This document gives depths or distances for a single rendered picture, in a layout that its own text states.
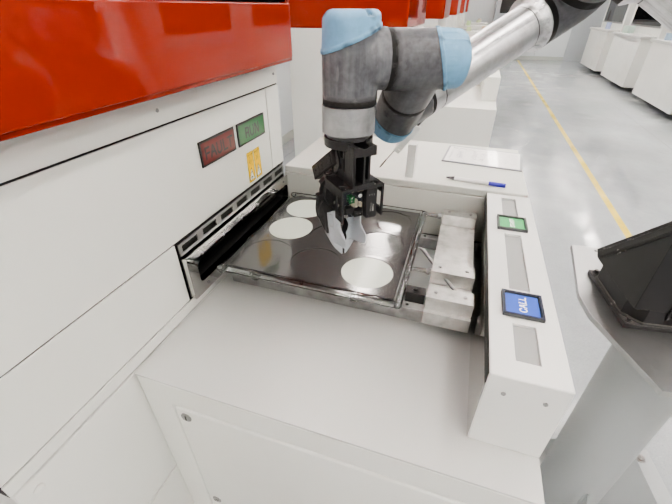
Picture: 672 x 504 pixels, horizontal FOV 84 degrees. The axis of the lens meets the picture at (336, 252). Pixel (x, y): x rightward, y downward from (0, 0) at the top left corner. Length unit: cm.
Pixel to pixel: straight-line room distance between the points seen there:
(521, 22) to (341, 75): 39
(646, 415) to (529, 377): 63
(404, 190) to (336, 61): 53
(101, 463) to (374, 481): 43
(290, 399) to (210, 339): 20
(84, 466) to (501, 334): 64
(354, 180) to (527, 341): 32
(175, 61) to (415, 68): 33
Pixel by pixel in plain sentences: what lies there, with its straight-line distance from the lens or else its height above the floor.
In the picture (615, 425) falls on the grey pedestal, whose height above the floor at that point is 51.
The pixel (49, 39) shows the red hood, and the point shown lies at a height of 130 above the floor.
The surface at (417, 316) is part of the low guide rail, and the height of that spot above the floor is 83.
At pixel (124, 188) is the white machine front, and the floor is 111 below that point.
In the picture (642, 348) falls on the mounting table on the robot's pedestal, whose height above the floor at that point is 82.
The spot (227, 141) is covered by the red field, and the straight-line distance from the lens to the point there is 81.
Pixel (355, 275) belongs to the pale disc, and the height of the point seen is 90.
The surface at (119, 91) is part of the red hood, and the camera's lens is 55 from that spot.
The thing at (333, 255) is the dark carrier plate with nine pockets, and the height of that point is 90.
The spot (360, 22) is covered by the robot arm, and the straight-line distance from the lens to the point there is 51.
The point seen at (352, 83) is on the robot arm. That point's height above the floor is 125.
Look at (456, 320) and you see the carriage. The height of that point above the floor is 88.
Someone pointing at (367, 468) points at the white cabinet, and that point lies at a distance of 63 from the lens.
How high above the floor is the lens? 133
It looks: 33 degrees down
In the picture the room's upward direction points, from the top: straight up
